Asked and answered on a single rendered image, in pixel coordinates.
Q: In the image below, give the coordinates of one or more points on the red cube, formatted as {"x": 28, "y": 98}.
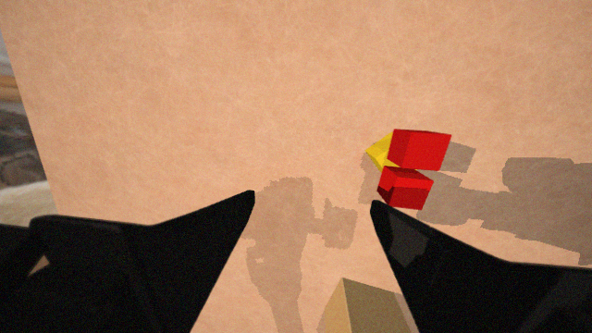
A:
{"x": 418, "y": 149}
{"x": 404, "y": 187}

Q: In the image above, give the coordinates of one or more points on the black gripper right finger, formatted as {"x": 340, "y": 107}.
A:
{"x": 452, "y": 287}

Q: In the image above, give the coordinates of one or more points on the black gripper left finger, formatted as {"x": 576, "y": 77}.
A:
{"x": 173, "y": 266}

